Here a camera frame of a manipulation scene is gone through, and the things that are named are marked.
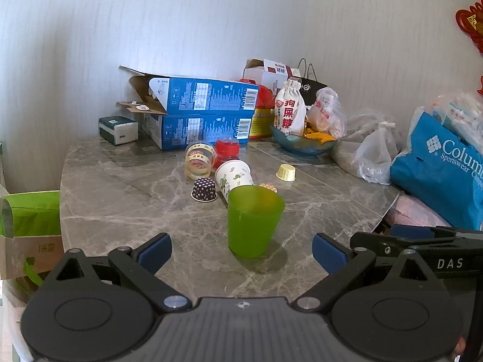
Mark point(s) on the blue shopping bag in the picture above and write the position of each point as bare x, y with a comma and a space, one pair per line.
437, 175

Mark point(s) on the blue closed cardboard box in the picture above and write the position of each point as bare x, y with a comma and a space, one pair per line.
203, 130

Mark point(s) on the orange snack packet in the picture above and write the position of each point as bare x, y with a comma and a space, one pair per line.
320, 135

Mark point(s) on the white red carton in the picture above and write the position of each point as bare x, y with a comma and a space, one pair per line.
269, 71

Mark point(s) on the clear packets in shopping bag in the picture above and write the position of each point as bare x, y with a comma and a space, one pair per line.
458, 107

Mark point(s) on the red plastic cup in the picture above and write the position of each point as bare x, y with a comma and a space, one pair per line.
227, 151

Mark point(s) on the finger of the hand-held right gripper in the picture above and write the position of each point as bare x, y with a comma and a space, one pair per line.
385, 244
409, 230

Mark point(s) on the pink packet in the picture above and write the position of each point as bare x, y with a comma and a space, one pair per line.
415, 214

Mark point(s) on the green fabric bag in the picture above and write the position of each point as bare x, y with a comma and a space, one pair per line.
32, 213

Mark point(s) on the clear snack plastic bag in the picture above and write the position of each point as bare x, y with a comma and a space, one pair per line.
327, 115

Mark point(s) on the knotted translucent plastic bag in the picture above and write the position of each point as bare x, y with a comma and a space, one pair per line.
377, 152

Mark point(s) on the brown paper bag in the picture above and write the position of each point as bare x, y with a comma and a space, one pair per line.
30, 254

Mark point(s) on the white green tissue pack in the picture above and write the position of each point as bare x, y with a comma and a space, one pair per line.
117, 129

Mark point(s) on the clear yellow-print plastic cup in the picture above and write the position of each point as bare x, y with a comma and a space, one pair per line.
198, 159

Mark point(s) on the green plastic cup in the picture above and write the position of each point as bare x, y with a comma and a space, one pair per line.
253, 223

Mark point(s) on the small orange patterned cup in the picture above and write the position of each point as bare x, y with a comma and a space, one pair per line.
268, 187

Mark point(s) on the red plastic bag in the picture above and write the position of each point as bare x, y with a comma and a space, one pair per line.
265, 96

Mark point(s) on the dark polka dot paper cup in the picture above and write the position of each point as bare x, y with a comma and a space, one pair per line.
204, 190

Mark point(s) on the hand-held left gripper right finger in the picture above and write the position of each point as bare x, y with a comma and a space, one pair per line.
329, 253

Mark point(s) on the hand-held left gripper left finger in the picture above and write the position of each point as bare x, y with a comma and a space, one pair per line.
155, 252

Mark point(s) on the red knot wall decoration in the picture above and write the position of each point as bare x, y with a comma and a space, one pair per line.
471, 22

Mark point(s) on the blue box with open flaps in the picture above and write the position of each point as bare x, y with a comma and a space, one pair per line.
211, 96

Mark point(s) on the blue glass bowl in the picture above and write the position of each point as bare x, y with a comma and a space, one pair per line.
302, 146

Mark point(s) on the pale yellow paper cup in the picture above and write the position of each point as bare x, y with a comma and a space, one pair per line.
285, 172

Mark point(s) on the white floral paper cup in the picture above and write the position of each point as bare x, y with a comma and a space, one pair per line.
234, 179

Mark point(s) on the black paper gift bag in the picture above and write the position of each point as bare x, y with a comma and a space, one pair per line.
315, 85

